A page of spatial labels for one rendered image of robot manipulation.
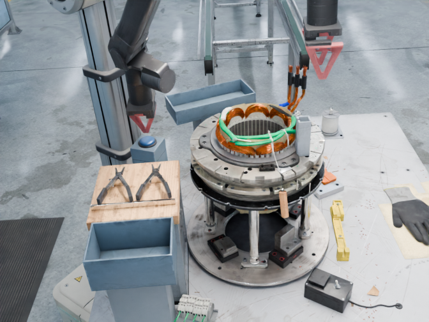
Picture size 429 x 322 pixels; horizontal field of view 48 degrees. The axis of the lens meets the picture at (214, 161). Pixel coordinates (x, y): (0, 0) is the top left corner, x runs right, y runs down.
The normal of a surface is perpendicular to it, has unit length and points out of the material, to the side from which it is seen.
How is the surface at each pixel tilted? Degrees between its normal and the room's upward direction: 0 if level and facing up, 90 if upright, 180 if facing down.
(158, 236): 90
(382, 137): 0
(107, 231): 90
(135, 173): 0
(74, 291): 0
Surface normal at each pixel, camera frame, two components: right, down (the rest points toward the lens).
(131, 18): -0.59, 0.67
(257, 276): -0.06, -0.81
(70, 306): -0.36, -0.44
